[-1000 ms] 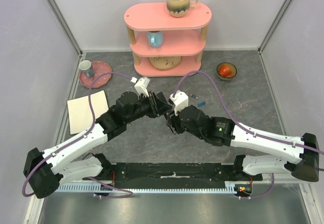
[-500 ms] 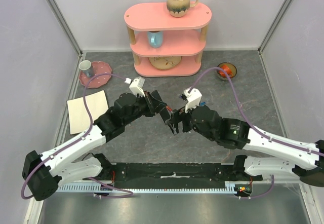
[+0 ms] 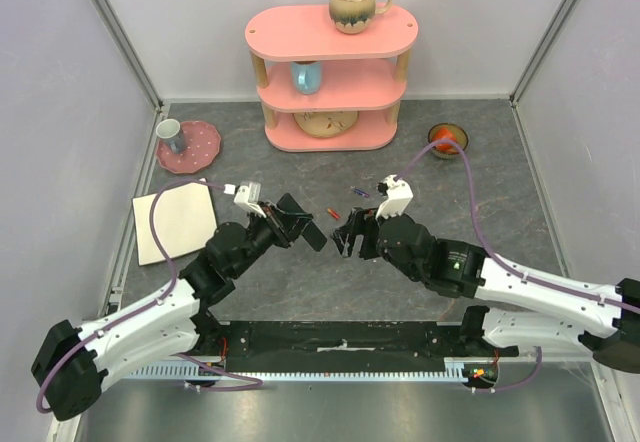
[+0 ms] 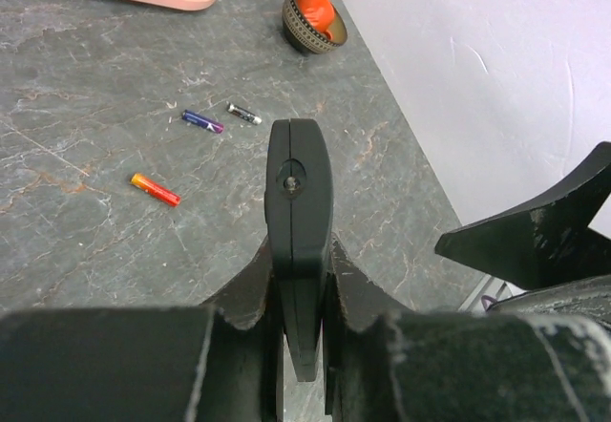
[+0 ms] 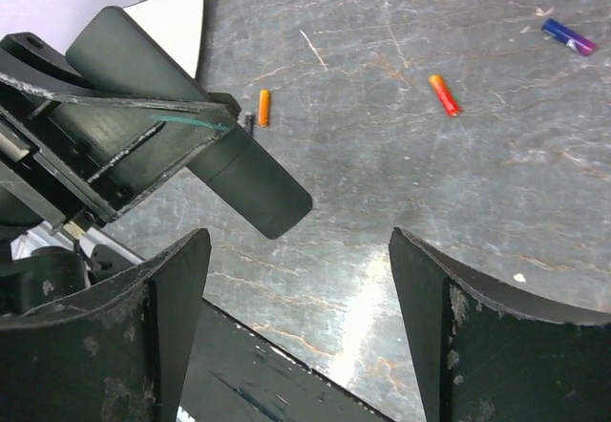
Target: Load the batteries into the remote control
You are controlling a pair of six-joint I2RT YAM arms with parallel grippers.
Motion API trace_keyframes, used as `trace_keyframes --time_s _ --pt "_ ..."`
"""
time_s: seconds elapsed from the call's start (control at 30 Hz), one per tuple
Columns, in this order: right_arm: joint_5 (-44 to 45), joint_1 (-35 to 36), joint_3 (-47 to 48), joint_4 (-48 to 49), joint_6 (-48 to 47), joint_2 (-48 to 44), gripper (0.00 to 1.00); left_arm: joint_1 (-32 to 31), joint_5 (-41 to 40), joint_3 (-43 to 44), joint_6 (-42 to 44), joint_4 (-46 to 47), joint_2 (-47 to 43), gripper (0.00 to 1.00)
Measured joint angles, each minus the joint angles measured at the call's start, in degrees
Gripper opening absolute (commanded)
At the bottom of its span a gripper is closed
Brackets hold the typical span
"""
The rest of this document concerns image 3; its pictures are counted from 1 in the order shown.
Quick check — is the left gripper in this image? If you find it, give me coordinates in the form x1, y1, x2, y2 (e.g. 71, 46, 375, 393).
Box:
231, 200, 313, 277

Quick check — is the red orange battery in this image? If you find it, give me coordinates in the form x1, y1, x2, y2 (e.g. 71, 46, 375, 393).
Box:
326, 208, 340, 220

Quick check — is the black remote control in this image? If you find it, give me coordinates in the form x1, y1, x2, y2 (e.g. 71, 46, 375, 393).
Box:
275, 193, 327, 252

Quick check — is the purple battery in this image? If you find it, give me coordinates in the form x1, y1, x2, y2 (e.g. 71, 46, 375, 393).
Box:
351, 188, 370, 198

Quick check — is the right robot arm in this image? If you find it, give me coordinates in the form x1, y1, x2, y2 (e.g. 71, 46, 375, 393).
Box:
331, 208, 639, 373

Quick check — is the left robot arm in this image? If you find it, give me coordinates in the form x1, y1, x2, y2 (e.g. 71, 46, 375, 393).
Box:
31, 194, 327, 421

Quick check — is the cream square plate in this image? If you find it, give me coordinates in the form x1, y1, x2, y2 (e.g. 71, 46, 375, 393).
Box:
132, 183, 217, 266

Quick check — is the beige floral plate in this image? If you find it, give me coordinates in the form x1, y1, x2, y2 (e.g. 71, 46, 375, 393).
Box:
293, 111, 360, 138

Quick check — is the pink dotted plate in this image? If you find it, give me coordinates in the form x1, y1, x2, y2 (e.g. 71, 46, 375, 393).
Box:
155, 120, 222, 175

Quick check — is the orange cup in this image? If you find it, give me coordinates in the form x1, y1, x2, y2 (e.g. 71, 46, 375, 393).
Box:
430, 127, 458, 157

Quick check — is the grey white mug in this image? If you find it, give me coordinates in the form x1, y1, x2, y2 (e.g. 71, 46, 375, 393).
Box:
155, 119, 187, 154

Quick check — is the light blue mug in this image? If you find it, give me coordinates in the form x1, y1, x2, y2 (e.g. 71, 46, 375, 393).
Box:
290, 61, 322, 95

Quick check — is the brown patterned bowl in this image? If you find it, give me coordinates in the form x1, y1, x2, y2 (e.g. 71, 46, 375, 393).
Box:
427, 123, 469, 159

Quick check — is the pink three-tier shelf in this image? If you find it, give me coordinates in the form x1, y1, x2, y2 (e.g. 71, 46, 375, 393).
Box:
245, 5, 419, 152

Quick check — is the beige ceramic mug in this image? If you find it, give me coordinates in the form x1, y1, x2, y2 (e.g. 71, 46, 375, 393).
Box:
328, 0, 393, 35

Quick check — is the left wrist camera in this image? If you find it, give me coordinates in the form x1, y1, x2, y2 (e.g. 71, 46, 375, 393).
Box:
223, 181, 266, 218

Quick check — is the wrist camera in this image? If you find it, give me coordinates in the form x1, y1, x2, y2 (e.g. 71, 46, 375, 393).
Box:
375, 174, 413, 219
223, 181, 266, 218

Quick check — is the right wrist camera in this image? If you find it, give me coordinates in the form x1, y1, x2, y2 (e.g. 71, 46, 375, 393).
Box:
375, 174, 413, 219

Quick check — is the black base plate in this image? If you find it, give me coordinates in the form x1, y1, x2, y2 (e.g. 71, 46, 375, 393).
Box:
188, 321, 519, 373

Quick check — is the white cable duct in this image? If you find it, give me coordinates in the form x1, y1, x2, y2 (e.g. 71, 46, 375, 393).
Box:
124, 359, 489, 385

